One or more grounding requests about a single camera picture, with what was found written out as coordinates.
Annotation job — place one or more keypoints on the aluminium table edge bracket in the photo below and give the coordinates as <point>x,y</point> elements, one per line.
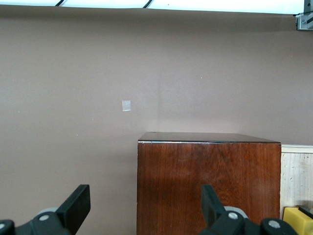
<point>304,22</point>

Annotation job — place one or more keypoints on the yellow cube block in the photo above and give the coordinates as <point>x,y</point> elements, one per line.
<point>292,222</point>

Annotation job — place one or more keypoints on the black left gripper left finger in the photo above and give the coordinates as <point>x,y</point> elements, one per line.
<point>71,218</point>

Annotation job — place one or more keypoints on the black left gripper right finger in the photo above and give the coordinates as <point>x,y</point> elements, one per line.
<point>217,222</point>

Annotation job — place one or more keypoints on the light plywood panel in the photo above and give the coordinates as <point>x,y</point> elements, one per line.
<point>297,176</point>

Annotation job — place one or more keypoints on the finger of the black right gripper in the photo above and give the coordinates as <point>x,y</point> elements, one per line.
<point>307,210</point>

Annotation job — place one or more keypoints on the dark brown wooden cabinet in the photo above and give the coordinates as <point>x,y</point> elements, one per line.
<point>207,183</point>

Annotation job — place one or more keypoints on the small clear tape piece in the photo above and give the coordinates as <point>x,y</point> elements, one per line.
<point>126,105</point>

